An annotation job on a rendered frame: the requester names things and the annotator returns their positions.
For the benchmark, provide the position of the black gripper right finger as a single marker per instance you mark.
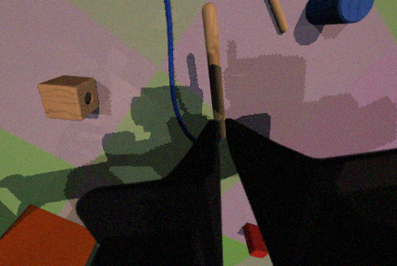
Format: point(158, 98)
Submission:
point(285, 188)

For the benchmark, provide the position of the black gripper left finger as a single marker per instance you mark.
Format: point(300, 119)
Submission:
point(188, 198)

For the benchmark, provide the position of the dark blue cylinder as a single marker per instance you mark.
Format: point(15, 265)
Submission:
point(332, 12)

